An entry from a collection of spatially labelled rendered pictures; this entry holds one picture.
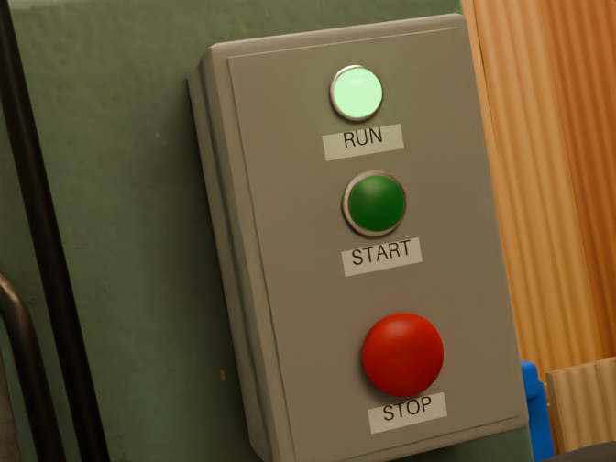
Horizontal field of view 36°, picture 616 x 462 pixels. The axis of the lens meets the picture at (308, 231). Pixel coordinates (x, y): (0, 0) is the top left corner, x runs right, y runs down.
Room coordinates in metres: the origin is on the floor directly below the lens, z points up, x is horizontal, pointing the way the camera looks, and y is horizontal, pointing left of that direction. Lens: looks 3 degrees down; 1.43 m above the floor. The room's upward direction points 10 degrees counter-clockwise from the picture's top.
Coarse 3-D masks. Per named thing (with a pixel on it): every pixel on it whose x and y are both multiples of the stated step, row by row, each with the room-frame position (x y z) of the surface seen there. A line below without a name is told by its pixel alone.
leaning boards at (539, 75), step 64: (512, 0) 1.75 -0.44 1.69; (576, 0) 1.81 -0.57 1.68; (512, 64) 1.74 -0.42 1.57; (576, 64) 1.80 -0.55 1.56; (512, 128) 1.73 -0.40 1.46; (576, 128) 1.79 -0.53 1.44; (512, 192) 1.72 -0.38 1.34; (576, 192) 1.78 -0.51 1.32; (512, 256) 1.71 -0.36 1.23; (576, 256) 1.73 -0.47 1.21; (576, 320) 1.72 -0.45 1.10; (576, 384) 1.58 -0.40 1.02; (576, 448) 1.57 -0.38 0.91
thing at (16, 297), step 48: (0, 0) 0.34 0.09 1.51; (0, 48) 0.34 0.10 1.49; (0, 96) 0.34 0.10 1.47; (48, 192) 0.34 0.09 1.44; (48, 240) 0.34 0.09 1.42; (0, 288) 0.35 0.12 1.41; (48, 288) 0.34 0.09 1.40; (48, 384) 0.35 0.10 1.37; (48, 432) 0.35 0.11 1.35; (96, 432) 0.34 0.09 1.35
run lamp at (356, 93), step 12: (348, 72) 0.34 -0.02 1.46; (360, 72) 0.34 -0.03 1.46; (372, 72) 0.34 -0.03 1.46; (336, 84) 0.34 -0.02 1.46; (348, 84) 0.34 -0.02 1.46; (360, 84) 0.34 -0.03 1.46; (372, 84) 0.34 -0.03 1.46; (336, 96) 0.34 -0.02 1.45; (348, 96) 0.34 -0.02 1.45; (360, 96) 0.34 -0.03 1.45; (372, 96) 0.34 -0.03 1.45; (336, 108) 0.34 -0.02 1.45; (348, 108) 0.34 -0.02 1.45; (360, 108) 0.34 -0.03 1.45; (372, 108) 0.34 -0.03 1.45; (348, 120) 0.34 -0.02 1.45; (360, 120) 0.34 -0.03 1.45
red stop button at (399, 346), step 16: (384, 320) 0.34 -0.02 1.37; (400, 320) 0.34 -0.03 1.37; (416, 320) 0.34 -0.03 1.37; (368, 336) 0.34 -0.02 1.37; (384, 336) 0.33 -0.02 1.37; (400, 336) 0.33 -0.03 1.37; (416, 336) 0.34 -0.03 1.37; (432, 336) 0.34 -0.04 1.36; (368, 352) 0.33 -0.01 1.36; (384, 352) 0.33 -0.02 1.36; (400, 352) 0.33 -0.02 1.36; (416, 352) 0.34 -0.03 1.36; (432, 352) 0.34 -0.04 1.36; (368, 368) 0.33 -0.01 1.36; (384, 368) 0.33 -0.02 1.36; (400, 368) 0.33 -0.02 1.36; (416, 368) 0.34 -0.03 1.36; (432, 368) 0.34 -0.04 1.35; (384, 384) 0.33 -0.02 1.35; (400, 384) 0.33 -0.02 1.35; (416, 384) 0.34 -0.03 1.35
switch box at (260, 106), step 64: (256, 64) 0.34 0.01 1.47; (320, 64) 0.34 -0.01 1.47; (384, 64) 0.35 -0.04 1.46; (448, 64) 0.35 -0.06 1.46; (256, 128) 0.34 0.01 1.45; (320, 128) 0.34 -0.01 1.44; (448, 128) 0.35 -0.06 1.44; (256, 192) 0.33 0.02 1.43; (320, 192) 0.34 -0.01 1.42; (448, 192) 0.35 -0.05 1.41; (256, 256) 0.33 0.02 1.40; (320, 256) 0.34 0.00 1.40; (448, 256) 0.35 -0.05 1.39; (256, 320) 0.34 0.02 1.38; (320, 320) 0.34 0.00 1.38; (448, 320) 0.35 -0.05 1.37; (512, 320) 0.36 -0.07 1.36; (256, 384) 0.35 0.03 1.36; (320, 384) 0.34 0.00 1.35; (448, 384) 0.35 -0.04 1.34; (512, 384) 0.36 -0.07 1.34; (256, 448) 0.38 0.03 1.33; (320, 448) 0.34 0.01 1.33; (384, 448) 0.34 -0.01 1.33
